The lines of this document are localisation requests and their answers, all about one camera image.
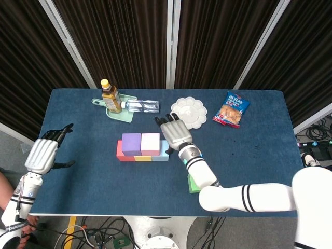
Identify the green circuit board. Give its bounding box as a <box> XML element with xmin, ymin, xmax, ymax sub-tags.
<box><xmin>113</xmin><ymin>236</ymin><xmax>130</xmax><ymax>248</ymax></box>

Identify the white sneaker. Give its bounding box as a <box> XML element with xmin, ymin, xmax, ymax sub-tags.
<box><xmin>300</xmin><ymin>152</ymin><xmax>322</xmax><ymax>169</ymax></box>

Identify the purple foam cube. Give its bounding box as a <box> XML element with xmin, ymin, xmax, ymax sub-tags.
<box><xmin>121</xmin><ymin>133</ymin><xmax>143</xmax><ymax>157</ymax></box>

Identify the dark folding screen panel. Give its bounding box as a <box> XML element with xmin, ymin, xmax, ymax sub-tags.
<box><xmin>0</xmin><ymin>0</ymin><xmax>97</xmax><ymax>149</ymax></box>
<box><xmin>53</xmin><ymin>0</ymin><xmax>174</xmax><ymax>89</ymax></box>
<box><xmin>173</xmin><ymin>0</ymin><xmax>282</xmax><ymax>90</ymax></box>
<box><xmin>233</xmin><ymin>0</ymin><xmax>332</xmax><ymax>135</ymax></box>

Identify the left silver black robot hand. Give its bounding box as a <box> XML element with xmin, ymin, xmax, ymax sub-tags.
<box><xmin>24</xmin><ymin>123</ymin><xmax>76</xmax><ymax>175</ymax></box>

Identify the green foam cube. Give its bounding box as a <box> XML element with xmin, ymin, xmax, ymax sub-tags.
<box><xmin>188</xmin><ymin>174</ymin><xmax>202</xmax><ymax>194</ymax></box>

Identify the red foam cube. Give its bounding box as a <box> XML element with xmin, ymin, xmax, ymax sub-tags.
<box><xmin>116</xmin><ymin>140</ymin><xmax>135</xmax><ymax>162</ymax></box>

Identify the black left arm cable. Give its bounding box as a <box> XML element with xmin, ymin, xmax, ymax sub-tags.
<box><xmin>12</xmin><ymin>176</ymin><xmax>60</xmax><ymax>238</ymax></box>

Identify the tea bottle with yellow cap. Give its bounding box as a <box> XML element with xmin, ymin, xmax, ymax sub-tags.
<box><xmin>100</xmin><ymin>78</ymin><xmax>123</xmax><ymax>114</ymax></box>

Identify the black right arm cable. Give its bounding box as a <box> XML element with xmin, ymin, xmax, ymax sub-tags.
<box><xmin>197</xmin><ymin>211</ymin><xmax>226</xmax><ymax>249</ymax></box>

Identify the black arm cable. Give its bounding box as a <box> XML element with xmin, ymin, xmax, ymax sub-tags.
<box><xmin>197</xmin><ymin>211</ymin><xmax>226</xmax><ymax>249</ymax></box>
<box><xmin>12</xmin><ymin>176</ymin><xmax>60</xmax><ymax>238</ymax></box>

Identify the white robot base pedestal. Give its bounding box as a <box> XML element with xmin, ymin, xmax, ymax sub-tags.
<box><xmin>123</xmin><ymin>216</ymin><xmax>198</xmax><ymax>249</ymax></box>

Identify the yellow floor tape strip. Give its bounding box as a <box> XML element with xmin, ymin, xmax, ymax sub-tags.
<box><xmin>64</xmin><ymin>215</ymin><xmax>78</xmax><ymax>249</ymax></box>

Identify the pink foam cube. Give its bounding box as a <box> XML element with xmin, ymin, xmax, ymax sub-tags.
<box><xmin>140</xmin><ymin>133</ymin><xmax>161</xmax><ymax>156</ymax></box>

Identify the white floor cable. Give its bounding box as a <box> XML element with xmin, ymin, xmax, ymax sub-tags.
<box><xmin>54</xmin><ymin>224</ymin><xmax>95</xmax><ymax>249</ymax></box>

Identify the light blue foam cube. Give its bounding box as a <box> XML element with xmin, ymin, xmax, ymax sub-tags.
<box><xmin>151</xmin><ymin>140</ymin><xmax>170</xmax><ymax>162</ymax></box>

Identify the mint green cutting board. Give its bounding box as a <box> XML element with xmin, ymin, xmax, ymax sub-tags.
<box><xmin>91</xmin><ymin>94</ymin><xmax>137</xmax><ymax>123</ymax></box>

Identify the black floor cable tangle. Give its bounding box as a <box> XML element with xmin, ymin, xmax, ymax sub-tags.
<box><xmin>38</xmin><ymin>216</ymin><xmax>135</xmax><ymax>249</ymax></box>

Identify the blue red snack bag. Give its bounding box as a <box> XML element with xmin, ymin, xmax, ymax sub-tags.
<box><xmin>212</xmin><ymin>91</ymin><xmax>251</xmax><ymax>129</ymax></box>

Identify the black cable pile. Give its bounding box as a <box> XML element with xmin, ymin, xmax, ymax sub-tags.
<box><xmin>306</xmin><ymin>116</ymin><xmax>332</xmax><ymax>142</ymax></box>

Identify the white flower-shaped paint palette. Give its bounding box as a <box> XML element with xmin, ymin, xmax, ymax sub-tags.
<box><xmin>170</xmin><ymin>96</ymin><xmax>208</xmax><ymax>130</ymax></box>

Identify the clear plastic water bottle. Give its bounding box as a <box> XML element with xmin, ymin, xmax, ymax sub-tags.
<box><xmin>120</xmin><ymin>99</ymin><xmax>160</xmax><ymax>114</ymax></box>

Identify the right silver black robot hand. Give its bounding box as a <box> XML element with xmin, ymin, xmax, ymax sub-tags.
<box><xmin>153</xmin><ymin>113</ymin><xmax>194</xmax><ymax>154</ymax></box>

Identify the blue fabric table cover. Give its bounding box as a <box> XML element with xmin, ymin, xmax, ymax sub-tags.
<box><xmin>28</xmin><ymin>88</ymin><xmax>311</xmax><ymax>217</ymax></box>

